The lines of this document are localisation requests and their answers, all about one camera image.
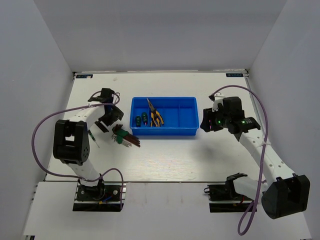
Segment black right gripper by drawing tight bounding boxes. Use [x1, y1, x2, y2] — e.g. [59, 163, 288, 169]
[200, 105, 231, 133]

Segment green hex key set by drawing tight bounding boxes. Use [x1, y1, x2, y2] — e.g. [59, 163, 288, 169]
[112, 124, 141, 148]

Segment yellow black short pliers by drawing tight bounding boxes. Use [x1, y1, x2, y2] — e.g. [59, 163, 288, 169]
[150, 119, 161, 127]

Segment yellow black long-nose pliers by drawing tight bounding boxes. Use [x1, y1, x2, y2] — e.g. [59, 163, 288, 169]
[147, 98, 165, 127]

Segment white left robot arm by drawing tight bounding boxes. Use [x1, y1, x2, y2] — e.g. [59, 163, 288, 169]
[53, 88, 124, 200]

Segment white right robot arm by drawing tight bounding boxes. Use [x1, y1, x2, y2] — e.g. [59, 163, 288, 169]
[200, 93, 310, 219]

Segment blue plastic divided bin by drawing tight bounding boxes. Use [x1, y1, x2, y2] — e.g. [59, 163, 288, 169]
[129, 97, 199, 136]

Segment blue label sticker right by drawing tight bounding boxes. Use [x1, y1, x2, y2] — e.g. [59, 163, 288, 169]
[226, 73, 244, 78]

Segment blue label sticker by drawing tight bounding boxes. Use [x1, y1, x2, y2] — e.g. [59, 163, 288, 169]
[75, 74, 93, 79]
[226, 73, 244, 78]

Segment blue label sticker left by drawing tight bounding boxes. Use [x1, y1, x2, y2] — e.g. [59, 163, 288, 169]
[75, 74, 93, 79]

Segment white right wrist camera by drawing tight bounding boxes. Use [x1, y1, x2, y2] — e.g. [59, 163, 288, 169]
[209, 92, 225, 112]

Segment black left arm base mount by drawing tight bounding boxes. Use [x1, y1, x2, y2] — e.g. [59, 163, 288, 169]
[72, 184, 126, 213]

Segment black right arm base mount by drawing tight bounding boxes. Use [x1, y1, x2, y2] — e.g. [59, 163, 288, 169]
[203, 184, 253, 213]

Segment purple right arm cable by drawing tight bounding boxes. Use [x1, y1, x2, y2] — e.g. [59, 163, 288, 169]
[208, 85, 270, 236]

